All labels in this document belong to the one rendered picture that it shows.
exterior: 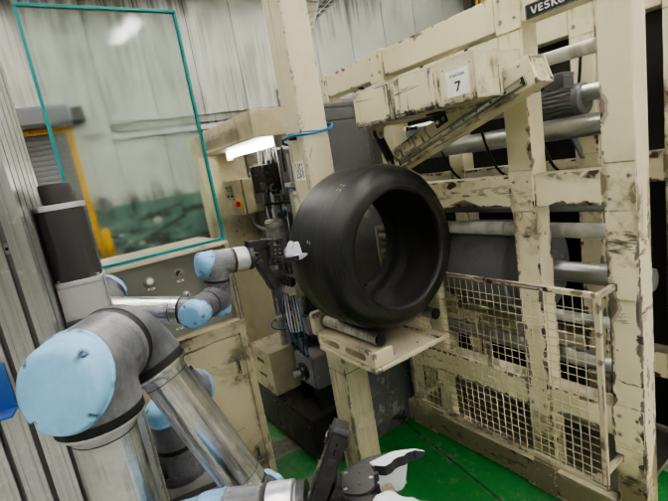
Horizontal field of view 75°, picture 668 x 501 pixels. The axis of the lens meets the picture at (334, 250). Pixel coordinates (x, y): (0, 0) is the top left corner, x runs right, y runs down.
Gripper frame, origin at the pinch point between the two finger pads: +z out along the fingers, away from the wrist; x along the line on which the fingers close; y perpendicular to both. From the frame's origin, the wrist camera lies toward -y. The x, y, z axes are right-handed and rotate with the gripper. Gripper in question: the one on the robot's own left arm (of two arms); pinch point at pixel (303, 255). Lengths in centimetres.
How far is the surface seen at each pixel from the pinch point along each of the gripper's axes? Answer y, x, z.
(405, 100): 51, -6, 43
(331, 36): 414, 811, 602
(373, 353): -35.3, -10.9, 18.2
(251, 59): 347, 850, 398
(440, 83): 53, -23, 43
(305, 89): 60, 25, 21
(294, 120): 49, 29, 17
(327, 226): 9.7, -8.3, 4.7
